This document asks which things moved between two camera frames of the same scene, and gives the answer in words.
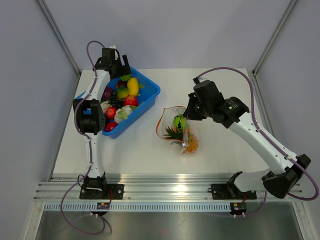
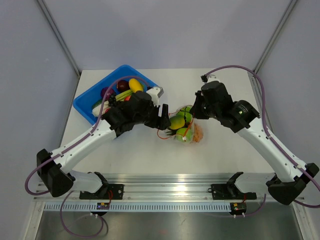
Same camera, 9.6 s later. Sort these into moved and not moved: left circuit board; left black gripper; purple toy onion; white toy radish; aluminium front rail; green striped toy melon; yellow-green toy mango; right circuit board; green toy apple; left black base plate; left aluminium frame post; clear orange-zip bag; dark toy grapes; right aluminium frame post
Moved: green striped toy melon; left black gripper; green toy apple; yellow-green toy mango; clear orange-zip bag
Not moved: aluminium front rail; left aluminium frame post; white toy radish; right aluminium frame post; purple toy onion; left circuit board; left black base plate; dark toy grapes; right circuit board
